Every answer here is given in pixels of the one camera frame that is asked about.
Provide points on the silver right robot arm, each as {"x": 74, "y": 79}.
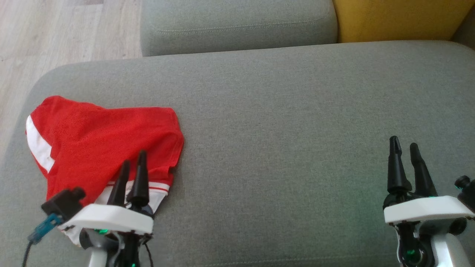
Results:
{"x": 449, "y": 248}

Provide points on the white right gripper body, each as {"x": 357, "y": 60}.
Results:
{"x": 423, "y": 209}

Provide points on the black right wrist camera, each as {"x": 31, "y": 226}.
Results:
{"x": 467, "y": 191}

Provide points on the large yellow sofa backrest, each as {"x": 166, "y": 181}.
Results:
{"x": 400, "y": 18}

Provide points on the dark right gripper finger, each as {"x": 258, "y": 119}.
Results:
{"x": 423, "y": 181}
{"x": 396, "y": 174}

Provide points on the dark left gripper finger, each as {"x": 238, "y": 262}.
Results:
{"x": 140, "y": 185}
{"x": 119, "y": 189}

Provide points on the grey sofa seat cushion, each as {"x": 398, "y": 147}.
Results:
{"x": 278, "y": 148}
{"x": 237, "y": 26}

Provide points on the red basketball jersey white trim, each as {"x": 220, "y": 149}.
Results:
{"x": 156, "y": 141}

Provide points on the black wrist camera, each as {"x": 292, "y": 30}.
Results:
{"x": 65, "y": 203}
{"x": 467, "y": 191}

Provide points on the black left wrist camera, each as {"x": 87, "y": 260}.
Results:
{"x": 65, "y": 203}

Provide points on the red shorts white stripe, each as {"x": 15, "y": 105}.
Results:
{"x": 55, "y": 118}

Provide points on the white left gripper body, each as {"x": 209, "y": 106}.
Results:
{"x": 111, "y": 218}

